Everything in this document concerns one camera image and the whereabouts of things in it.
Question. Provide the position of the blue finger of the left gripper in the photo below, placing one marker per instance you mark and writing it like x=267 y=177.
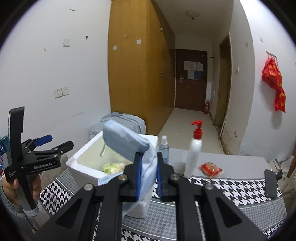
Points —
x=54 y=152
x=40 y=140

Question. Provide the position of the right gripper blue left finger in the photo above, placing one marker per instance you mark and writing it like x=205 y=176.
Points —
x=95 y=212

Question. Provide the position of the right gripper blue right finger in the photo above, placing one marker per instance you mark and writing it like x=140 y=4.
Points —
x=203 y=212

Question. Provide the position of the green wet wipes packet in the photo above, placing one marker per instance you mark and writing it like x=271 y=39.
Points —
x=112 y=168

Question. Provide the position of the blue face mask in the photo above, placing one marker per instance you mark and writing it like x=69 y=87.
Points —
x=127 y=143

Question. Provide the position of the person's left hand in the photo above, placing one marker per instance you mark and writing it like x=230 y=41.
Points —
x=9 y=189

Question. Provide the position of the white styrofoam box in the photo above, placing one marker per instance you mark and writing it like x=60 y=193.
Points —
x=95 y=161

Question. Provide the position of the houndstooth table runner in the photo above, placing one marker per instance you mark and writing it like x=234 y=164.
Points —
x=160 y=222

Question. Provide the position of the red snack packet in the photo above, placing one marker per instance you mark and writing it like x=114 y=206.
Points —
x=210 y=170

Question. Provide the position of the white pump bottle red top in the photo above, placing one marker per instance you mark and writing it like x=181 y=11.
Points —
x=194 y=149

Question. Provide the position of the black smartphone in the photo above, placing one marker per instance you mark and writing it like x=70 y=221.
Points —
x=270 y=184

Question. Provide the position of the grey-blue cloth bundle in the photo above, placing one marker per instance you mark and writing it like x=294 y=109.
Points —
x=130 y=121

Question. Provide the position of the blue spray bottle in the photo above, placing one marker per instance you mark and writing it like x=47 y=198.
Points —
x=164 y=149

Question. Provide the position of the red fire extinguisher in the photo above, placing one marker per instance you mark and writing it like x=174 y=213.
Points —
x=207 y=107

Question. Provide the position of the wooden wardrobe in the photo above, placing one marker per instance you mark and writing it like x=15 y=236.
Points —
x=141 y=62

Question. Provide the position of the brown side door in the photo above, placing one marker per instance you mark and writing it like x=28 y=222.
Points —
x=225 y=76

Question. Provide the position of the red hanging bags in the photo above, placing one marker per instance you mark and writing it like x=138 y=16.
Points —
x=271 y=75

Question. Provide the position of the dark brown entrance door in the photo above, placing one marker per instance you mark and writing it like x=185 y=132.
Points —
x=191 y=79

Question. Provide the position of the ceiling lamp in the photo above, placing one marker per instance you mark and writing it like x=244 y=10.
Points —
x=192 y=14

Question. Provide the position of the wall socket pair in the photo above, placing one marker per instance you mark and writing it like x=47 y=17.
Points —
x=64 y=91

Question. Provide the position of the white wall switch plate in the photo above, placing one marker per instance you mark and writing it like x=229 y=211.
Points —
x=66 y=42

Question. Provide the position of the wall coat hook rail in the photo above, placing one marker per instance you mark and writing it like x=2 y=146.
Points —
x=270 y=55

